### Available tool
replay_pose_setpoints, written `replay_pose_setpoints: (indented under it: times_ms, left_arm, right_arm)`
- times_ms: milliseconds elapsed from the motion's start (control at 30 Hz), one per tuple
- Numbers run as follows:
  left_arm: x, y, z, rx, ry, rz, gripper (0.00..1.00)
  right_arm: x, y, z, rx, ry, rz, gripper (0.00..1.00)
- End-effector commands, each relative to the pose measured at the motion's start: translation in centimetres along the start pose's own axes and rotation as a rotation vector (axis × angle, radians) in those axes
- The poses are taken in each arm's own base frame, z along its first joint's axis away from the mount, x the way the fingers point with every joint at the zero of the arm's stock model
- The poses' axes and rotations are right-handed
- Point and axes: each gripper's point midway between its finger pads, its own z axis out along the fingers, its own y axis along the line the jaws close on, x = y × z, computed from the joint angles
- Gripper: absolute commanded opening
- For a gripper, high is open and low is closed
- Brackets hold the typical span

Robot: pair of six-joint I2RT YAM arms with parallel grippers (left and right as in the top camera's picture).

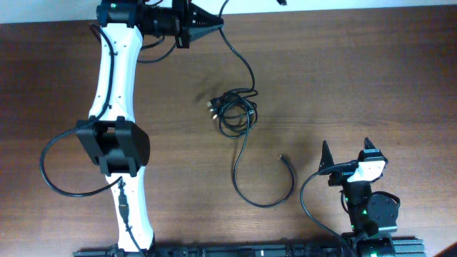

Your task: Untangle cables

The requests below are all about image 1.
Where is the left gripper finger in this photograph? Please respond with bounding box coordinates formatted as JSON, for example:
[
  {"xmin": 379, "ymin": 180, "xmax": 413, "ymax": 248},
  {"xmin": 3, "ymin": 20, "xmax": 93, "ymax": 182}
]
[
  {"xmin": 187, "ymin": 25, "xmax": 223, "ymax": 42},
  {"xmin": 191, "ymin": 3, "xmax": 224, "ymax": 27}
]

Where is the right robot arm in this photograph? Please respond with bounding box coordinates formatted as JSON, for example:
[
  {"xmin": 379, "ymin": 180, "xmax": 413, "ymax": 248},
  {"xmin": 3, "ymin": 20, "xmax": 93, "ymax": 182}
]
[{"xmin": 318, "ymin": 138, "xmax": 401, "ymax": 256}]

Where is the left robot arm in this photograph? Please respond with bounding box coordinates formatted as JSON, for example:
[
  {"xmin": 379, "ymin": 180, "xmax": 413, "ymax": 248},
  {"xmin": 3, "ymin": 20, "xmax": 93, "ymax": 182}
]
[{"xmin": 76, "ymin": 1, "xmax": 224, "ymax": 256}]

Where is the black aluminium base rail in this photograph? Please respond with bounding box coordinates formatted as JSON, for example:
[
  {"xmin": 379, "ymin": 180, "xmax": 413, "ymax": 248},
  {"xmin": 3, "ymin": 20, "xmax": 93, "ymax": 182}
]
[{"xmin": 73, "ymin": 237, "xmax": 426, "ymax": 257}]

